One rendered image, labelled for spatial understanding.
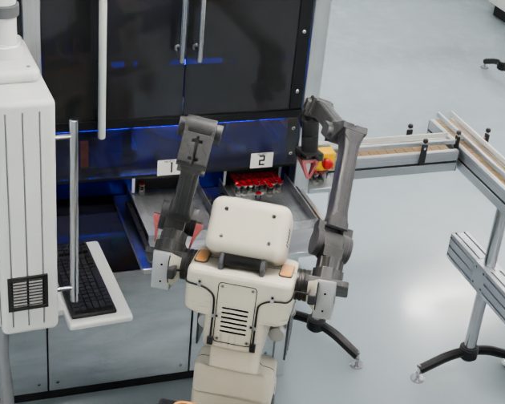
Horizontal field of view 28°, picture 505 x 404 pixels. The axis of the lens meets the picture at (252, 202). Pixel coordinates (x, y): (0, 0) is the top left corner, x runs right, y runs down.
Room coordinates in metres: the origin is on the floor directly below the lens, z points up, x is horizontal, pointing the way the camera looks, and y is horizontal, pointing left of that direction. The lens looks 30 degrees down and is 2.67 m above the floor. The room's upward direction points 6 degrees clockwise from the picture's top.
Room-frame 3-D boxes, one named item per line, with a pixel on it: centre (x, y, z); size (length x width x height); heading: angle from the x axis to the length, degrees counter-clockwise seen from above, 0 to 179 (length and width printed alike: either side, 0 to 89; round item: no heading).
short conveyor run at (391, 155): (3.55, -0.46, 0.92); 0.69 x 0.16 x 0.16; 111
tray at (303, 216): (3.11, -0.05, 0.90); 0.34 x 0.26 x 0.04; 21
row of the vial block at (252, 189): (3.19, -0.02, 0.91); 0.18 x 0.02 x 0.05; 111
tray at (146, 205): (2.99, 0.27, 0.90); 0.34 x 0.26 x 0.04; 21
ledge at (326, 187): (3.36, -0.24, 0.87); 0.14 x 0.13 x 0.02; 21
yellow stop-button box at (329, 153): (3.31, -0.24, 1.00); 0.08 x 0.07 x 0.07; 21
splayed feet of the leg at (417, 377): (3.40, -0.96, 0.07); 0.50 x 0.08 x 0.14; 111
